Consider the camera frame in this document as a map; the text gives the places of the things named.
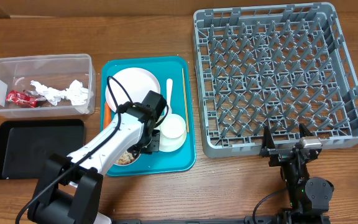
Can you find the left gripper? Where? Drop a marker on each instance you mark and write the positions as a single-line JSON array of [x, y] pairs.
[[153, 146]]

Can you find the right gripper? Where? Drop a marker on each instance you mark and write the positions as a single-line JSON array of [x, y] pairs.
[[279, 155]]

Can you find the small white food bowl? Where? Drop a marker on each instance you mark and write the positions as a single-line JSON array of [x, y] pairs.
[[136, 158]]

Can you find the rice food scraps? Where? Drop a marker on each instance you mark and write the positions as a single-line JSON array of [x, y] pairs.
[[125, 159]]

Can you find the white tissue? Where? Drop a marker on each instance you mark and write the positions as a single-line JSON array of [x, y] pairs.
[[75, 93]]

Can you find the red snack wrapper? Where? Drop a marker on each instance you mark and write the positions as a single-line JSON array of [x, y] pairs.
[[22, 99]]

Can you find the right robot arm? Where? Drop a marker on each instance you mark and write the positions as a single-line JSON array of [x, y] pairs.
[[309, 196]]

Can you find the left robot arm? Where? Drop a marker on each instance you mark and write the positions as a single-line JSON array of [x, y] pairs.
[[69, 187]]

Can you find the grey plastic dishwasher rack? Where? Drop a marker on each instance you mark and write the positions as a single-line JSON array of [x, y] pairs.
[[274, 67]]

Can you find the clear plastic waste bin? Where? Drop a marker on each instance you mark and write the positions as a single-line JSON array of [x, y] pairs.
[[59, 72]]

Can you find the white saucer plate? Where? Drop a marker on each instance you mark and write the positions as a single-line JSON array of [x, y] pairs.
[[170, 145]]

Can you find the small white cup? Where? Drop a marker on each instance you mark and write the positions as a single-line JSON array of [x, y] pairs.
[[173, 126]]

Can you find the orange carrot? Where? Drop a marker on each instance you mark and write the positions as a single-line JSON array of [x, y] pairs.
[[107, 115]]

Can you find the large white plate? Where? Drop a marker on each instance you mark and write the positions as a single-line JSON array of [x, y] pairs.
[[136, 81]]

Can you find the white plastic spoon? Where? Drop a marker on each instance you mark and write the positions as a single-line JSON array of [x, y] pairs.
[[169, 87]]

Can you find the teal plastic serving tray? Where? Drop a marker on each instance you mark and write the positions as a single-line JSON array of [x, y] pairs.
[[162, 68]]

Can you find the wooden chopstick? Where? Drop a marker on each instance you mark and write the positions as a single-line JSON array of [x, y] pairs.
[[185, 101]]

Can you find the black plastic tray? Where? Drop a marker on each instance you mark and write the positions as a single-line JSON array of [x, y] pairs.
[[26, 145]]

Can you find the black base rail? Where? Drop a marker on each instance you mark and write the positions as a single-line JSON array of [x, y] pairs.
[[246, 220]]

